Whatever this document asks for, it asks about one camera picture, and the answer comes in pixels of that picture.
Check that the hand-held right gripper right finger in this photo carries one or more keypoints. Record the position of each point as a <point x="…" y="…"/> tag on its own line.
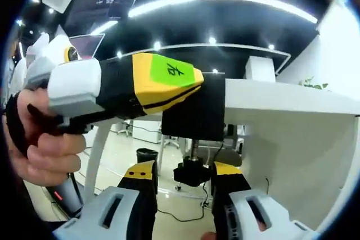
<point x="281" y="220"/>

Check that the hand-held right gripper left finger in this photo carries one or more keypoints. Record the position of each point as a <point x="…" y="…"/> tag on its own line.
<point x="90" y="214"/>

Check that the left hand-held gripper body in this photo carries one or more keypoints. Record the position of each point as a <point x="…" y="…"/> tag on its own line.
<point x="42" y="63"/>

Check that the black fixed fixture clamp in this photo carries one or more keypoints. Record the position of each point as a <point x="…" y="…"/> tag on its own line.
<point x="194" y="119"/>

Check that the white desk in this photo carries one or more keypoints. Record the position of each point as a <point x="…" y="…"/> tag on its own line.
<point x="281" y="96"/>

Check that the person's left hand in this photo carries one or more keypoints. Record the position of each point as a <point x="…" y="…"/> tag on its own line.
<point x="56" y="150"/>

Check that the person's right hand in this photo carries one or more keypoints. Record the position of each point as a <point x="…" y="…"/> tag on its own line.
<point x="209" y="236"/>

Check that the black waste bin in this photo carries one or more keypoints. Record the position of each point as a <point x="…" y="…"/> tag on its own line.
<point x="147" y="155"/>

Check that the white square pillar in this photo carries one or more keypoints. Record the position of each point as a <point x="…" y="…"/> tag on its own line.
<point x="260" y="68"/>

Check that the green potted plant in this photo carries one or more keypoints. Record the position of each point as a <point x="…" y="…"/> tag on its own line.
<point x="313" y="85"/>

